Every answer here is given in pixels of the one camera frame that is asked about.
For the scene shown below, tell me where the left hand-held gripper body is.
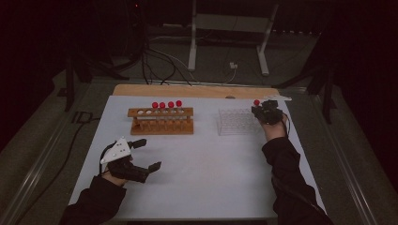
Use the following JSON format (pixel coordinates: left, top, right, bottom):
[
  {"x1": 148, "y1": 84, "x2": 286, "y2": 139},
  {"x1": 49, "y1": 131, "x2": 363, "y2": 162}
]
[{"x1": 99, "y1": 136, "x2": 151, "y2": 184}]

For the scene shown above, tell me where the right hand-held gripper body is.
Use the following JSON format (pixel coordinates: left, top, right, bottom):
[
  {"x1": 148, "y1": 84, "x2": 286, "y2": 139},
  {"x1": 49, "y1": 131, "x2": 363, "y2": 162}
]
[{"x1": 253, "y1": 95, "x2": 293, "y2": 127}]

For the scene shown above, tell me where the clear plastic test tube rack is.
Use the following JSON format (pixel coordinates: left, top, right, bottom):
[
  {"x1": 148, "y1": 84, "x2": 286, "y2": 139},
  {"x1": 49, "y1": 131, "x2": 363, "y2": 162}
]
[{"x1": 217, "y1": 107, "x2": 263, "y2": 137}]

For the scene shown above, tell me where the wooden test tube rack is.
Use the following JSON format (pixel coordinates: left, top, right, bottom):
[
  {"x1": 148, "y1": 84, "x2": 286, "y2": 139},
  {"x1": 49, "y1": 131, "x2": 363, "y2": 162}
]
[{"x1": 127, "y1": 107, "x2": 194, "y2": 136}]

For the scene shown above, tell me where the person's right hand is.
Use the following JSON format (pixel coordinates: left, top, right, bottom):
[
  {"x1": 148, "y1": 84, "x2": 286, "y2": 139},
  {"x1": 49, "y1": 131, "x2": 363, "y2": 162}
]
[{"x1": 261, "y1": 113, "x2": 289, "y2": 142}]

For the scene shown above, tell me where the person's left hand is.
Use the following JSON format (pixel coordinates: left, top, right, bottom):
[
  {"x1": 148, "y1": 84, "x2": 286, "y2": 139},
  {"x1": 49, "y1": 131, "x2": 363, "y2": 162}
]
[{"x1": 101, "y1": 156, "x2": 134, "y2": 188}]

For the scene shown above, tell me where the white table mat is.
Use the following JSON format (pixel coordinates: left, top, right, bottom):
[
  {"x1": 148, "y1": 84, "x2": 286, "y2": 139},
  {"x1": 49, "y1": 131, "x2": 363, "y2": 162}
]
[{"x1": 69, "y1": 95, "x2": 327, "y2": 220}]

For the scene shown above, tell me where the black tripod stand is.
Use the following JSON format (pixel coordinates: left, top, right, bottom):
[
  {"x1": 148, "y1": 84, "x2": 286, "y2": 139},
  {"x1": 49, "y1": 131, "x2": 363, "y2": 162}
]
[
  {"x1": 271, "y1": 31, "x2": 338, "y2": 125},
  {"x1": 56, "y1": 46, "x2": 130, "y2": 113}
]

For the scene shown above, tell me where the grey metal stand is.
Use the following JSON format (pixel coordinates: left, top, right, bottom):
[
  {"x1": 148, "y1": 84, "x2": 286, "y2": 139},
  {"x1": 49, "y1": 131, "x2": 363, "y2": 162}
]
[{"x1": 187, "y1": 0, "x2": 280, "y2": 77}]

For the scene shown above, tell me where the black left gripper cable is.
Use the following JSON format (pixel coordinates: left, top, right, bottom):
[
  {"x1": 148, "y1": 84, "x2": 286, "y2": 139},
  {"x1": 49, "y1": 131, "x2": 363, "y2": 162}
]
[{"x1": 99, "y1": 142, "x2": 116, "y2": 176}]

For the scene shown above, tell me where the white floor cable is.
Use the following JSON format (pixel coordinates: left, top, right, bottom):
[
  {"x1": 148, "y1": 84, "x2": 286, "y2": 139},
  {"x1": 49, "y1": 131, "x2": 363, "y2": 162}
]
[{"x1": 149, "y1": 35, "x2": 237, "y2": 84}]

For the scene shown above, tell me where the long black floor cable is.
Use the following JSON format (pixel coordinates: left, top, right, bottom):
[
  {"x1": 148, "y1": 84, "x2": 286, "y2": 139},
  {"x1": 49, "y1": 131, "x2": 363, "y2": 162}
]
[{"x1": 13, "y1": 116, "x2": 101, "y2": 225}]

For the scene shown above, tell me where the black floor cable bundle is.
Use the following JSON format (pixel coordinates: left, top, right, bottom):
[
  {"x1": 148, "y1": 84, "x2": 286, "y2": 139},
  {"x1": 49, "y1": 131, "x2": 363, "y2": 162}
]
[{"x1": 140, "y1": 40, "x2": 192, "y2": 86}]

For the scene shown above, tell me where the aluminium floor rail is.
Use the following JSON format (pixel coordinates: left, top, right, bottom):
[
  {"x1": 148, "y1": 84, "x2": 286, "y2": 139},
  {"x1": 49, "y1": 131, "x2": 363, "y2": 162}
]
[
  {"x1": 309, "y1": 93, "x2": 380, "y2": 225},
  {"x1": 0, "y1": 81, "x2": 95, "y2": 225}
]

